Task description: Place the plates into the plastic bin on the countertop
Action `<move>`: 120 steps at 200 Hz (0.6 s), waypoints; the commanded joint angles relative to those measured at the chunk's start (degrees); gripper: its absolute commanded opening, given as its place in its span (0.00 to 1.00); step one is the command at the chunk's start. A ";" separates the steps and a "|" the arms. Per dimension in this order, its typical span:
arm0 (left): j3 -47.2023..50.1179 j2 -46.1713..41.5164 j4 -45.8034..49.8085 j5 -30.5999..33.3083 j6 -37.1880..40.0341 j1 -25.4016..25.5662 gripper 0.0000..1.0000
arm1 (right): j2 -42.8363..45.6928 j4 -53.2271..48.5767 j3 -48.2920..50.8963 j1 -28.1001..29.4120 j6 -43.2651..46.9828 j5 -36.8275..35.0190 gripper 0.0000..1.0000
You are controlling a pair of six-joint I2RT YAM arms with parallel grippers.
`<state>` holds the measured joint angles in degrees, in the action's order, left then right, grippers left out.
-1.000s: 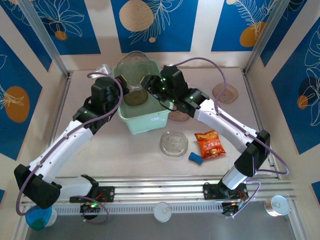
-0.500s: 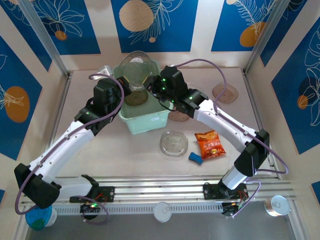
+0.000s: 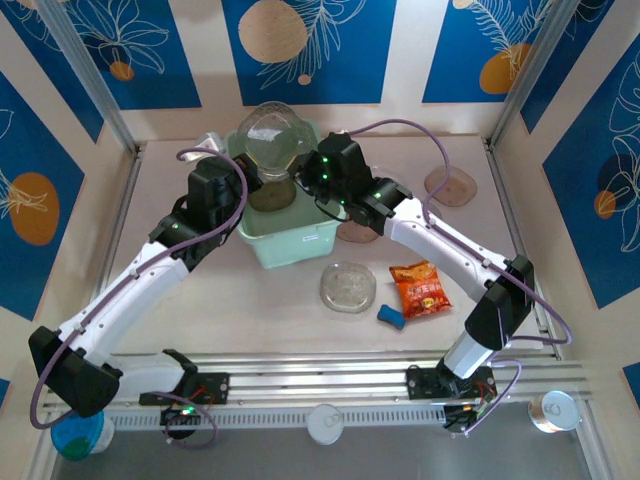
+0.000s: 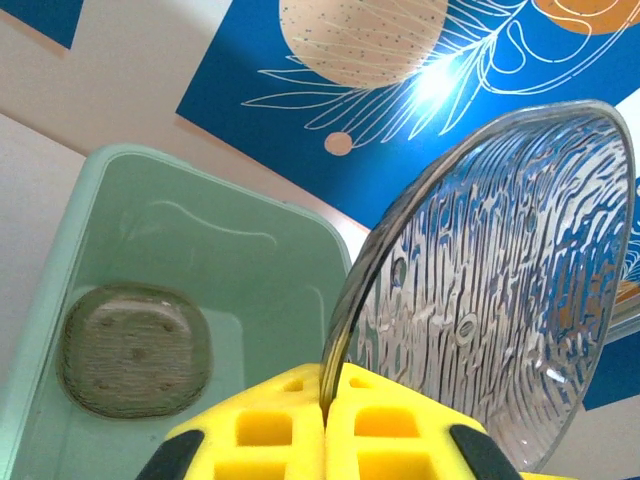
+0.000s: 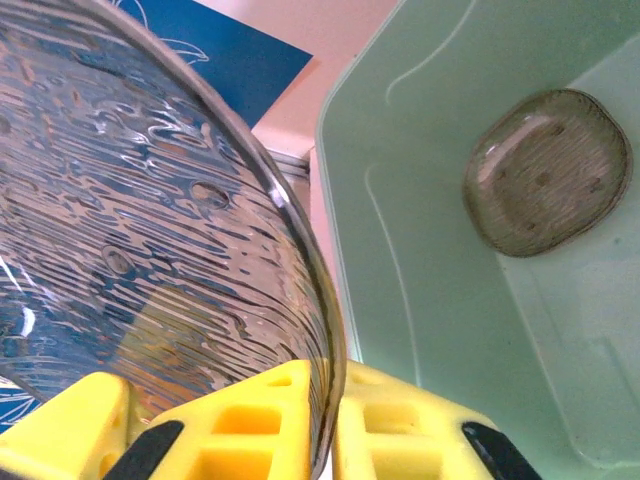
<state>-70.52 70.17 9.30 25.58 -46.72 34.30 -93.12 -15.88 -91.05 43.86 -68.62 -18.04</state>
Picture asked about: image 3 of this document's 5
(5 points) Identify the aluminium corner post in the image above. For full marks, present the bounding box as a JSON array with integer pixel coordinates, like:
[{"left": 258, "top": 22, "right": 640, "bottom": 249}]
[
  {"left": 35, "top": 0, "right": 147, "bottom": 157},
  {"left": 485, "top": 0, "right": 585, "bottom": 154}
]

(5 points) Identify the silver pull-tab can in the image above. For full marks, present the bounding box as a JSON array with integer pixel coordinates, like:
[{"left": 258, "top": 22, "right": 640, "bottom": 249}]
[{"left": 527, "top": 389, "right": 583, "bottom": 435}]

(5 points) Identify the blue sponge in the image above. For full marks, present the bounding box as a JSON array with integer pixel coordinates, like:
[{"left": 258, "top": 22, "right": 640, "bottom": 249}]
[{"left": 375, "top": 303, "right": 409, "bottom": 332}]

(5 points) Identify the black controller board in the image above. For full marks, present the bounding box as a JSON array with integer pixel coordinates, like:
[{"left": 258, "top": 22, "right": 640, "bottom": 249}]
[
  {"left": 442, "top": 403, "right": 485, "bottom": 434},
  {"left": 159, "top": 402, "right": 201, "bottom": 432}
]

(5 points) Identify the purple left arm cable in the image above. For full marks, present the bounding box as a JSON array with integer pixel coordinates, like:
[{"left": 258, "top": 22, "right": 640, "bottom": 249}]
[{"left": 29, "top": 147, "right": 249, "bottom": 449}]

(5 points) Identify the orange snack bag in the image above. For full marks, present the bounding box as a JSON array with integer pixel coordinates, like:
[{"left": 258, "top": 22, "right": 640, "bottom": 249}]
[{"left": 388, "top": 259, "right": 452, "bottom": 321}]

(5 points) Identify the white round can lid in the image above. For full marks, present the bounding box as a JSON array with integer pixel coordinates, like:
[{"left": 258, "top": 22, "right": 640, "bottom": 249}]
[{"left": 305, "top": 403, "right": 345, "bottom": 446}]

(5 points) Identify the blue-lidded plastic container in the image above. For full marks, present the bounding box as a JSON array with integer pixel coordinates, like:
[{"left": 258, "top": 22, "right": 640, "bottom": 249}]
[{"left": 49, "top": 409, "right": 116, "bottom": 461}]

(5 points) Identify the aluminium front rail bed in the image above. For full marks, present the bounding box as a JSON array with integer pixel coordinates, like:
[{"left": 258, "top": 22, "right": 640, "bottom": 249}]
[{"left": 42, "top": 349, "right": 596, "bottom": 416}]

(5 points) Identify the green plastic bin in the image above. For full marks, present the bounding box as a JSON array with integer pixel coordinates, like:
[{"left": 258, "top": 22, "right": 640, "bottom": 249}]
[{"left": 224, "top": 118, "right": 341, "bottom": 271}]

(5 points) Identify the brown tinted glass plate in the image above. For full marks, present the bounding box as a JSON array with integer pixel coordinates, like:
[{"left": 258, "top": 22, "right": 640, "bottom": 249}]
[
  {"left": 423, "top": 166, "right": 478, "bottom": 207},
  {"left": 247, "top": 177, "right": 297, "bottom": 212},
  {"left": 336, "top": 217, "right": 384, "bottom": 245}
]

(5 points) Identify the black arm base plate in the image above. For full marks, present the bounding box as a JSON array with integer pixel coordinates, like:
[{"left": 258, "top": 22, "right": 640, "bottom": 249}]
[
  {"left": 405, "top": 365, "right": 496, "bottom": 401},
  {"left": 138, "top": 372, "right": 231, "bottom": 406}
]

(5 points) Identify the white slotted cable duct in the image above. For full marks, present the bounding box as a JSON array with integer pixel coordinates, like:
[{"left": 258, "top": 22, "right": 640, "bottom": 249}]
[{"left": 107, "top": 403, "right": 446, "bottom": 431}]

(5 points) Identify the aluminium side rail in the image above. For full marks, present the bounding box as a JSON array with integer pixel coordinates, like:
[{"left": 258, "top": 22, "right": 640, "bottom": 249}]
[
  {"left": 74, "top": 144, "right": 147, "bottom": 371},
  {"left": 482, "top": 138, "right": 565, "bottom": 360}
]

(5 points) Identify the clear glass plate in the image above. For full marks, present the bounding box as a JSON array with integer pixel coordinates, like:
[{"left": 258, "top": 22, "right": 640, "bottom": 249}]
[
  {"left": 319, "top": 262, "right": 377, "bottom": 314},
  {"left": 235, "top": 101, "right": 305, "bottom": 181}
]

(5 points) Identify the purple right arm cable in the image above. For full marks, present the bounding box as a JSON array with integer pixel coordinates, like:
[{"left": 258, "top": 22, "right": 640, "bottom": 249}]
[{"left": 349, "top": 118, "right": 572, "bottom": 439}]

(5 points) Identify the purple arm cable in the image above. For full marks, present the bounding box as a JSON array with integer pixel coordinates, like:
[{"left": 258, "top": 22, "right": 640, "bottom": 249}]
[
  {"left": 29, "top": 147, "right": 249, "bottom": 449},
  {"left": 349, "top": 118, "right": 572, "bottom": 439}
]

